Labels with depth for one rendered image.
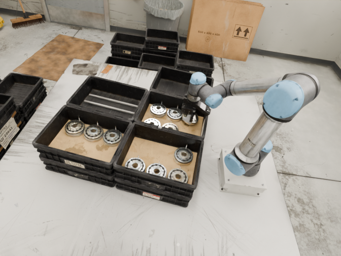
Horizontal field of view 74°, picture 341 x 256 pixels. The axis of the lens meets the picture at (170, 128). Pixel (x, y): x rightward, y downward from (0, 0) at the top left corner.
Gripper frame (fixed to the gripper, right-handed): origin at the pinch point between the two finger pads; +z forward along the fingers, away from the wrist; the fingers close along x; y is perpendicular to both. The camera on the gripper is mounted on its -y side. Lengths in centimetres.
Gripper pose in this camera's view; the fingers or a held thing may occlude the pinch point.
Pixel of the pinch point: (191, 120)
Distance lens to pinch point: 138.8
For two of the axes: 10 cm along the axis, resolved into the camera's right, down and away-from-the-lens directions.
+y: -9.7, -2.3, 0.5
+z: -0.9, 5.8, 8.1
